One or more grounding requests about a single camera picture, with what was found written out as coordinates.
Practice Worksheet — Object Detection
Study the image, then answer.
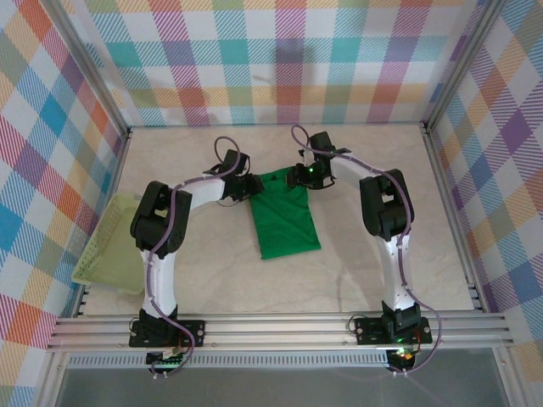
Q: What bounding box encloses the green t-shirt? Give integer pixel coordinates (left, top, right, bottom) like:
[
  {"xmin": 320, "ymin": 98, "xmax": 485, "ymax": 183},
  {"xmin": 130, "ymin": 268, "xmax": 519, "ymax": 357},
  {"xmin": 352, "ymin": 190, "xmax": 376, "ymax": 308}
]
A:
[{"xmin": 248, "ymin": 167, "xmax": 322, "ymax": 261}]

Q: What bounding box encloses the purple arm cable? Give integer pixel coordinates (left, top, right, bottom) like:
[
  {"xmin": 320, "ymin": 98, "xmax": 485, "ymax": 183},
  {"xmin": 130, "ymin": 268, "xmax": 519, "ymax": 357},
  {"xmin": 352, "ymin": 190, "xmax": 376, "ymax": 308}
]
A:
[
  {"xmin": 290, "ymin": 125, "xmax": 445, "ymax": 378},
  {"xmin": 143, "ymin": 136, "xmax": 251, "ymax": 378}
]

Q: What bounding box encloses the aluminium table side rail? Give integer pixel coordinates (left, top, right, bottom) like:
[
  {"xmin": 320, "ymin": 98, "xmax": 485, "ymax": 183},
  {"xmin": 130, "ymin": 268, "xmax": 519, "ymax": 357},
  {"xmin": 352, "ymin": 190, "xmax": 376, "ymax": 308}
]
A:
[
  {"xmin": 72, "ymin": 129, "xmax": 133, "ymax": 319},
  {"xmin": 422, "ymin": 125, "xmax": 487, "ymax": 313}
]

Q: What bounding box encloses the slotted grey cable duct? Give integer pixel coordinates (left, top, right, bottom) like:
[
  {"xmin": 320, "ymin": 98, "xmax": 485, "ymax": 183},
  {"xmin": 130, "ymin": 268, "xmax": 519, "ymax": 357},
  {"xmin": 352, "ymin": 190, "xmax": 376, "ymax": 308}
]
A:
[{"xmin": 67, "ymin": 354, "xmax": 391, "ymax": 369}]

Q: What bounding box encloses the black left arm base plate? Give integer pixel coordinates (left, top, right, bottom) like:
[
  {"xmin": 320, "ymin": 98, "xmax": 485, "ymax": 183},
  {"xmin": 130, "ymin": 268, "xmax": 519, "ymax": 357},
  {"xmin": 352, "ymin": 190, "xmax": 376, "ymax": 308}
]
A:
[{"xmin": 129, "ymin": 320, "xmax": 207, "ymax": 348}]

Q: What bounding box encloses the aluminium frame post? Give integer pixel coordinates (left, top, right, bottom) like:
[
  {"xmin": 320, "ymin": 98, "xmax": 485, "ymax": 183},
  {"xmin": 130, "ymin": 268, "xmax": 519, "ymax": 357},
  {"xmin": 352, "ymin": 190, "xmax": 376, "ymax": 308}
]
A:
[
  {"xmin": 41, "ymin": 0, "xmax": 132, "ymax": 139},
  {"xmin": 423, "ymin": 0, "xmax": 509, "ymax": 128}
]

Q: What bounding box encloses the aluminium mounting rail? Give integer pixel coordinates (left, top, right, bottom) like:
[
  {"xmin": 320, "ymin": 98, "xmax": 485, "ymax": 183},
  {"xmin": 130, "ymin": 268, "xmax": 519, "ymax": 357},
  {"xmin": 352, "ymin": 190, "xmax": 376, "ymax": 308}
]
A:
[{"xmin": 46, "ymin": 313, "xmax": 514, "ymax": 353}]

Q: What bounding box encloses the pale green plastic basket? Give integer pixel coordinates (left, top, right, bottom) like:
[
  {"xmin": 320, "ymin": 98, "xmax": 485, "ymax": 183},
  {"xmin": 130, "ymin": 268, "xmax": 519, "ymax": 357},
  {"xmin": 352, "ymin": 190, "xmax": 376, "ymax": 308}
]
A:
[{"xmin": 71, "ymin": 192, "xmax": 145, "ymax": 296}]

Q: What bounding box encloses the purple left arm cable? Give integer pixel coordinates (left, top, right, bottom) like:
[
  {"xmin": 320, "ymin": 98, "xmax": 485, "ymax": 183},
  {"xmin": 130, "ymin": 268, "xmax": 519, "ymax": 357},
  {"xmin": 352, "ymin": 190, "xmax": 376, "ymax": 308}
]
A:
[{"xmin": 143, "ymin": 136, "xmax": 251, "ymax": 378}]

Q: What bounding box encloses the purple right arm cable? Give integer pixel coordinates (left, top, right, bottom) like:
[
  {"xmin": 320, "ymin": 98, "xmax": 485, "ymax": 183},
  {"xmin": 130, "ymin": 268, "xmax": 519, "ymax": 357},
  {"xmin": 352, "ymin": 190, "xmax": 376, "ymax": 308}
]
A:
[{"xmin": 290, "ymin": 125, "xmax": 445, "ymax": 378}]

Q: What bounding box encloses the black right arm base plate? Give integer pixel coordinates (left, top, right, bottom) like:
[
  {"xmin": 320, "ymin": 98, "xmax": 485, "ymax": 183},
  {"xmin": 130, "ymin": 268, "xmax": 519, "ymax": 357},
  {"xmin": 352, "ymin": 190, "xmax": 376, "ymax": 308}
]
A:
[{"xmin": 354, "ymin": 315, "xmax": 434, "ymax": 345}]

